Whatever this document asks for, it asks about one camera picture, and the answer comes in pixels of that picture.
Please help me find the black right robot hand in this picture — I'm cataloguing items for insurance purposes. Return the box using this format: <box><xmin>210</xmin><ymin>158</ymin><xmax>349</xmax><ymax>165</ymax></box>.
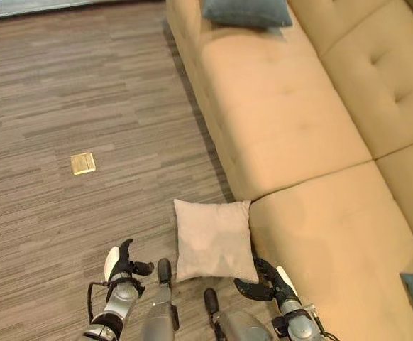
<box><xmin>233</xmin><ymin>257</ymin><xmax>299</xmax><ymax>302</ymax></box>

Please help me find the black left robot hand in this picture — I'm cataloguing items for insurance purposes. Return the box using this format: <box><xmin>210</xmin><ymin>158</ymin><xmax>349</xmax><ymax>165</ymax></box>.
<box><xmin>104</xmin><ymin>238</ymin><xmax>155</xmax><ymax>283</ymax></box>

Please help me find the tan fabric sofa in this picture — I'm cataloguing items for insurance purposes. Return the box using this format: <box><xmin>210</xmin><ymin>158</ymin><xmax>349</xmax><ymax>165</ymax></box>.
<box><xmin>165</xmin><ymin>0</ymin><xmax>413</xmax><ymax>341</ymax></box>

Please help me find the silver right robot leg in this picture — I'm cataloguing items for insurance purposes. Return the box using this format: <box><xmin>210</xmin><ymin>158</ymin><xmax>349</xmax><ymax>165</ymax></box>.
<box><xmin>203</xmin><ymin>288</ymin><xmax>278</xmax><ymax>341</ymax></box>

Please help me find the silver robot leg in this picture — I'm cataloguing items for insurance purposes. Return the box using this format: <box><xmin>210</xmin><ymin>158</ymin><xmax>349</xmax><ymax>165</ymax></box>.
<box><xmin>139</xmin><ymin>258</ymin><xmax>181</xmax><ymax>341</ymax></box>
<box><xmin>203</xmin><ymin>288</ymin><xmax>278</xmax><ymax>341</ymax></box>

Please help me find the silver left robot leg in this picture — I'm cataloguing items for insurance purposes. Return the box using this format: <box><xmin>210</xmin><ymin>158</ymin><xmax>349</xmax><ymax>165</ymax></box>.
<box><xmin>139</xmin><ymin>258</ymin><xmax>181</xmax><ymax>341</ymax></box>

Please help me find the beige square cushion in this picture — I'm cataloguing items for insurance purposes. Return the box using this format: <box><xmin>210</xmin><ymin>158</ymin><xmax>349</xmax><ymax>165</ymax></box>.
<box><xmin>173</xmin><ymin>198</ymin><xmax>260</xmax><ymax>284</ymax></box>

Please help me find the brass floor socket plate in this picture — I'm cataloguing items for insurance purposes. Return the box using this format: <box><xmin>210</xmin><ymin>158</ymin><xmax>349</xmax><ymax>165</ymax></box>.
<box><xmin>70</xmin><ymin>152</ymin><xmax>97</xmax><ymax>176</ymax></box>

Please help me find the pale rug edge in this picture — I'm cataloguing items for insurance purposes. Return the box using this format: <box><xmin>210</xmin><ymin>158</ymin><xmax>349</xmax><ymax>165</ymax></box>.
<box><xmin>0</xmin><ymin>0</ymin><xmax>97</xmax><ymax>23</ymax></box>

